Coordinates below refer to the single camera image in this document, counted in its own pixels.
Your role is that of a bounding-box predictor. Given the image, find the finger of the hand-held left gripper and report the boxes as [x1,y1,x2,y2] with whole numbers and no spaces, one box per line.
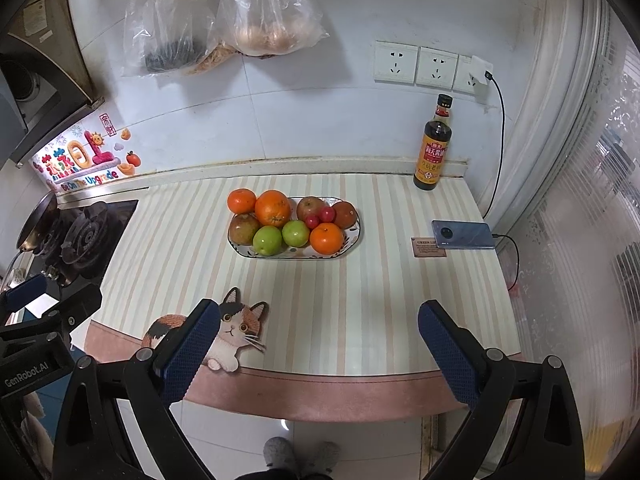
[0,274,48,314]
[42,282,103,333]

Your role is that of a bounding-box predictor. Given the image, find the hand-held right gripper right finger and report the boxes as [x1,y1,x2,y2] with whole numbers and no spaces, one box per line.
[417,300,586,480]

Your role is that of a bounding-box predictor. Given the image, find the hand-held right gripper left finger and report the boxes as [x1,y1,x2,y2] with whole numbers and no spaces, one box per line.
[52,298,222,480]

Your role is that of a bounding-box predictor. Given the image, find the brown kiwi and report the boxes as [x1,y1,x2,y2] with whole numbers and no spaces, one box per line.
[229,213,261,246]

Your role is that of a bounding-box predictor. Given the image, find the green apple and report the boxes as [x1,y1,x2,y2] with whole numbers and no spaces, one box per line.
[281,220,311,248]
[252,225,284,257]

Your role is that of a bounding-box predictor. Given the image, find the floral printed oval plate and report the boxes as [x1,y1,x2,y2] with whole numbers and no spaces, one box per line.
[228,196,363,261]

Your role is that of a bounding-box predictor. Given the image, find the small orange mandarin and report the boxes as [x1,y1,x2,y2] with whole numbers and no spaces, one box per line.
[227,188,257,214]

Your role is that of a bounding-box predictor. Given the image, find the medium orange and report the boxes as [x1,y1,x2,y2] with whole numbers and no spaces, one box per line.
[309,222,345,255]

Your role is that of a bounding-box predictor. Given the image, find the dark reddish orange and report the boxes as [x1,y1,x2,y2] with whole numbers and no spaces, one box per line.
[331,201,357,230]

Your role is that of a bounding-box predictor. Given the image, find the black gas stove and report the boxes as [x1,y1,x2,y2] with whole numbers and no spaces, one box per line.
[37,199,140,286]

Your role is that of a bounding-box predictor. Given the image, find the dark frying pan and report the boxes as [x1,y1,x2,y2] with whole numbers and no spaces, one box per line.
[15,191,60,253]

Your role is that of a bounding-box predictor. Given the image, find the brown label card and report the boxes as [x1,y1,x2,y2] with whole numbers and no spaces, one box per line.
[411,236,447,258]

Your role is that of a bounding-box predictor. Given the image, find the striped table mat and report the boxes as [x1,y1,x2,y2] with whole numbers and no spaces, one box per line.
[82,174,523,423]

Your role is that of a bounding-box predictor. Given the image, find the blue smartphone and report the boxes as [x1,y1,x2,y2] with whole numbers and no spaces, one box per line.
[431,219,501,251]

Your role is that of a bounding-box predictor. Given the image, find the grey fuzzy slipper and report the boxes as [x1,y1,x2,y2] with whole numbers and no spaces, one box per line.
[263,436,297,476]
[302,441,341,476]

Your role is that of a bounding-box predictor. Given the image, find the large orange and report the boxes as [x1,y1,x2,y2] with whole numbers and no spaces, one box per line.
[254,190,292,227]

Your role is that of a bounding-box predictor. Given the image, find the red apple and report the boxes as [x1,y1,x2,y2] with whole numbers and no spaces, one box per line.
[296,196,326,222]

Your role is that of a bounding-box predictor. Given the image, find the frosted glass door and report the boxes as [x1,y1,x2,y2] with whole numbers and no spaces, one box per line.
[510,0,640,480]

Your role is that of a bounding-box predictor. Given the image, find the dark soy sauce bottle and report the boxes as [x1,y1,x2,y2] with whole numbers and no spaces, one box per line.
[413,93,453,192]

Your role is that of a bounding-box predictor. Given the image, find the range hood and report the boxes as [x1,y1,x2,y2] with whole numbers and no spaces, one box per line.
[0,0,106,166]

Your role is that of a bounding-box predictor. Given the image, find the white charger plug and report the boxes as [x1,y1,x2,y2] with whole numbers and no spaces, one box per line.
[467,57,496,98]

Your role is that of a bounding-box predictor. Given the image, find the clear plastic bag dark contents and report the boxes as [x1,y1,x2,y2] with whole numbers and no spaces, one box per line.
[121,0,221,78]

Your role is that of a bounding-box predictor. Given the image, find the clear plastic bag pale contents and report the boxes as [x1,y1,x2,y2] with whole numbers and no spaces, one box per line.
[207,0,331,58]

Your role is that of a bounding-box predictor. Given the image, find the colourful wall sticker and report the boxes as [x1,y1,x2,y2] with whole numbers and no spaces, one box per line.
[31,112,142,193]

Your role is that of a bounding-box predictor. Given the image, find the black charging cable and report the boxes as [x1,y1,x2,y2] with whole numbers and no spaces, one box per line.
[482,72,522,292]

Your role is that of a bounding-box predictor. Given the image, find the white wall socket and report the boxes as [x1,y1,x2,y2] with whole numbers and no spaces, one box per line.
[452,54,476,93]
[416,46,458,88]
[374,40,419,84]

